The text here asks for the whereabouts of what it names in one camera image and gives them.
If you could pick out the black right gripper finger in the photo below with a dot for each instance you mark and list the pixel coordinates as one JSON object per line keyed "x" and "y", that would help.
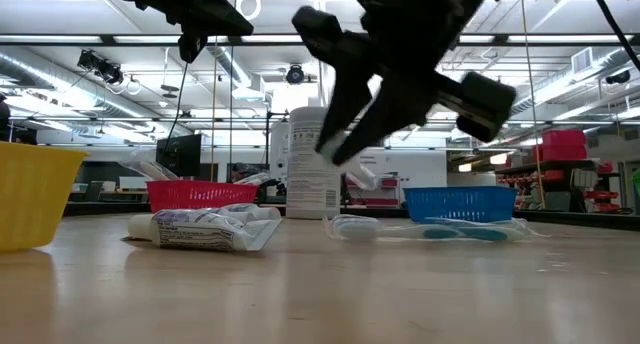
{"x": 395, "y": 106}
{"x": 347, "y": 99}

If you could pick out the toothbrush with blue striped grip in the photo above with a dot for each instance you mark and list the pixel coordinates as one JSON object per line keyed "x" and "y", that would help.
{"x": 465, "y": 232}

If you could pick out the toothbrush with green bristles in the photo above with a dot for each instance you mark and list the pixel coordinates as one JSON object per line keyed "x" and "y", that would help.
{"x": 150, "y": 170}

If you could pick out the travel toothpaste tube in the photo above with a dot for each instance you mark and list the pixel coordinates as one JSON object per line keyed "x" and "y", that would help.
{"x": 200, "y": 234}

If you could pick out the white wipes canister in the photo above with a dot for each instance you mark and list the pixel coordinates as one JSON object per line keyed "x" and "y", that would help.
{"x": 310, "y": 184}

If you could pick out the blue plastic basket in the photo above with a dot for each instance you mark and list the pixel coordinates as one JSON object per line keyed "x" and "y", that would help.
{"x": 460, "y": 204}

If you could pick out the long overhead light bar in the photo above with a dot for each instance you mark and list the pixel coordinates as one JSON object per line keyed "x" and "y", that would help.
{"x": 75, "y": 39}

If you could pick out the black computer monitor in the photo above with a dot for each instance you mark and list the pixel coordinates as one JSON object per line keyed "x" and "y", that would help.
{"x": 177, "y": 156}

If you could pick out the dark shelf unit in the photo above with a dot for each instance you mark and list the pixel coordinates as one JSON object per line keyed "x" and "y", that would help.
{"x": 550, "y": 179}

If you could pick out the red storage bin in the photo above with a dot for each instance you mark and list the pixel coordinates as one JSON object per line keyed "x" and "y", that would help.
{"x": 562, "y": 144}

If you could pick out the red plastic basket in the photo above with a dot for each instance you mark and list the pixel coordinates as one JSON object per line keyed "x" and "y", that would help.
{"x": 200, "y": 196}

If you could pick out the yellow plastic basket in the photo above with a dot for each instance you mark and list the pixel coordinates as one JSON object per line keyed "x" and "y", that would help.
{"x": 30, "y": 194}

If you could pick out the black ceiling camera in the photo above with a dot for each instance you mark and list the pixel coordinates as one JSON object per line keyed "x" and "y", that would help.
{"x": 295, "y": 75}
{"x": 100, "y": 69}

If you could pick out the silver air duct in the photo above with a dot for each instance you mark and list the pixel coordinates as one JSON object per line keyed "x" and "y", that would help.
{"x": 235, "y": 69}

